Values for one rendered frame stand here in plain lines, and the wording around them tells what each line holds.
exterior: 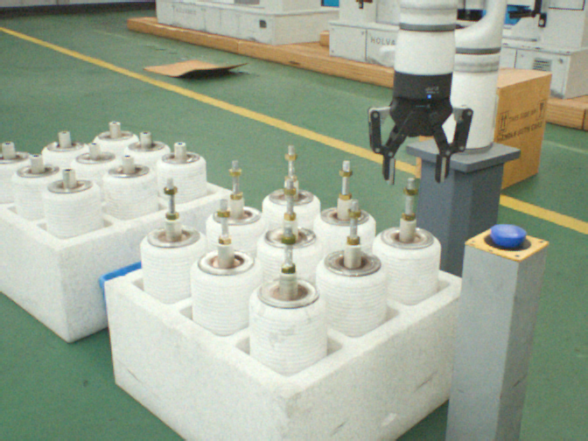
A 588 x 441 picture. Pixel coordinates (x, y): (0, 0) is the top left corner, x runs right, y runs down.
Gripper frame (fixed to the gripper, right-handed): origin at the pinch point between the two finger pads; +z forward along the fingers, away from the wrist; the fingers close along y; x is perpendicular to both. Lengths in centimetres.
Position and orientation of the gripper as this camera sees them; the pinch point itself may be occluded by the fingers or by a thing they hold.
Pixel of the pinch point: (415, 173)
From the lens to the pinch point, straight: 94.8
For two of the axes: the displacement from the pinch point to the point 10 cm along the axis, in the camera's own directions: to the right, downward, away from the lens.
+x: -0.8, -3.8, 9.2
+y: 10.0, -0.3, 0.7
